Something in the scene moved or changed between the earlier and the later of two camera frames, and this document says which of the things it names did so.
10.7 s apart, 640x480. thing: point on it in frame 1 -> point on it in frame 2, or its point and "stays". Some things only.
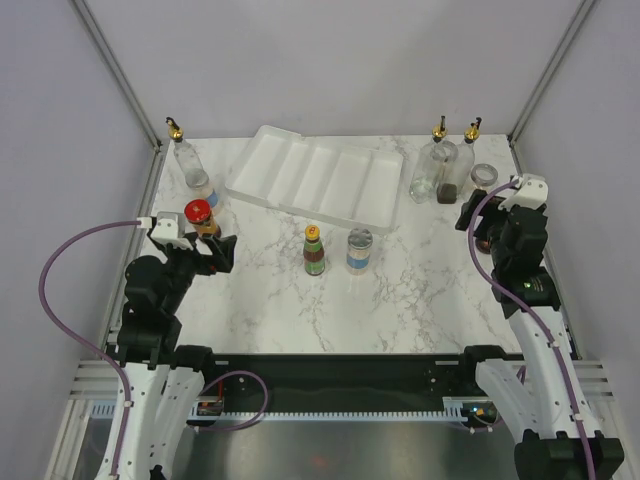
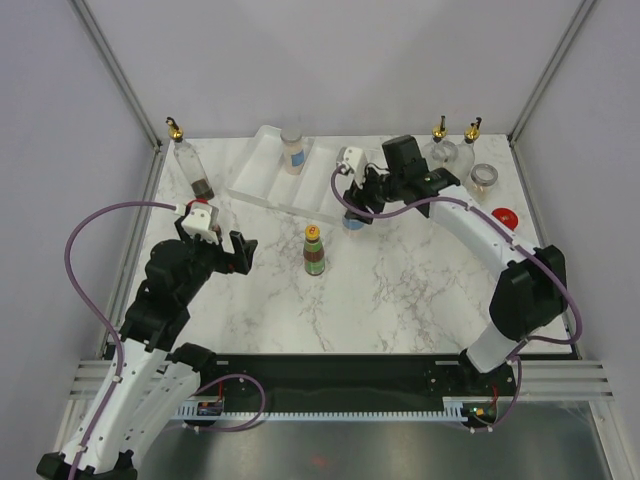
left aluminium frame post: [120, 74] stays
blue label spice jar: [359, 251] -> [352, 228]
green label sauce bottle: [313, 252] stays
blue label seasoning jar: [205, 193] -> [294, 150]
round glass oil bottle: [188, 161] stays
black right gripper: [489, 210] -> [357, 197]
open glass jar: [483, 176] stays
